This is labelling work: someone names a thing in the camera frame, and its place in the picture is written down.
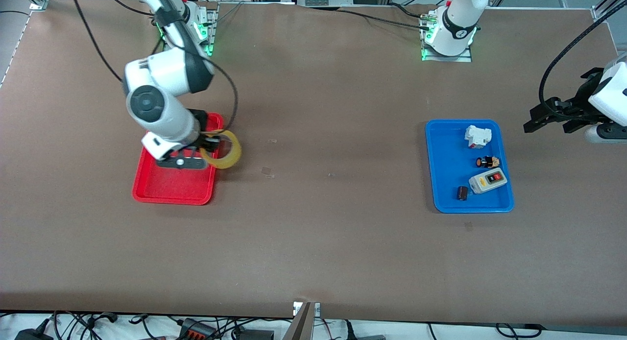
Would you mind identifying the yellow clear tape roll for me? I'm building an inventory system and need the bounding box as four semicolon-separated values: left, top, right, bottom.
200;129;242;170

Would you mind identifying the red plastic tray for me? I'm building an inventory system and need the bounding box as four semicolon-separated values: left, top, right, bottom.
132;112;224;205

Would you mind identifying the white circuit breaker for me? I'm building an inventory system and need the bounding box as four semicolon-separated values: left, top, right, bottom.
464;125;492;148

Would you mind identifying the blue plastic tray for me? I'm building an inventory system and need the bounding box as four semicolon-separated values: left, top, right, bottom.
425;119;515;214

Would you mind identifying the orange black connector block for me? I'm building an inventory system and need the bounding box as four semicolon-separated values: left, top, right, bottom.
177;318;217;340

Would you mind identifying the black power adapter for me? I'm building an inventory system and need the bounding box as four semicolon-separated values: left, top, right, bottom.
15;319;53;340

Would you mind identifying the black left camera bracket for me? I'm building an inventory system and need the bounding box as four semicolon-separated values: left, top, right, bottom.
579;67;606;108

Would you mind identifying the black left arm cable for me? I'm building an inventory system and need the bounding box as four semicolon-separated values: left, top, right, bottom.
539;0;627;111

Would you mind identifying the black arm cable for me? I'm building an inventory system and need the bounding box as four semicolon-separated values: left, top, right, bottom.
68;0;240;135
539;0;627;111

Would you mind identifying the grey two-button switch box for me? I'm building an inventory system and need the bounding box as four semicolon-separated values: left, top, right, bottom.
469;167;508;194

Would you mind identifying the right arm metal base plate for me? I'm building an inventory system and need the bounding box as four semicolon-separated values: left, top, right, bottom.
162;2;217;56

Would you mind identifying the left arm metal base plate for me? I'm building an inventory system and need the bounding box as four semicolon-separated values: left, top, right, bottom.
421;14;473;63

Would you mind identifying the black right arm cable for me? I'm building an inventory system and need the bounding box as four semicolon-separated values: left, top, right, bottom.
68;0;240;135

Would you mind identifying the black cable on table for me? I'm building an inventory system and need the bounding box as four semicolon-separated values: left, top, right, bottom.
337;3;434;31

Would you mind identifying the aluminium profile post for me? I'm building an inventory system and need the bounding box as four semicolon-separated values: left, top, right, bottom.
282;302;315;340

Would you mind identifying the black looped cable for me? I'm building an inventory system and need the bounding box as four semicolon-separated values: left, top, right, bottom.
495;322;545;339

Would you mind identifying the black plug with cable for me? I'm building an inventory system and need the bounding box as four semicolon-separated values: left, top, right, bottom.
344;319;387;340

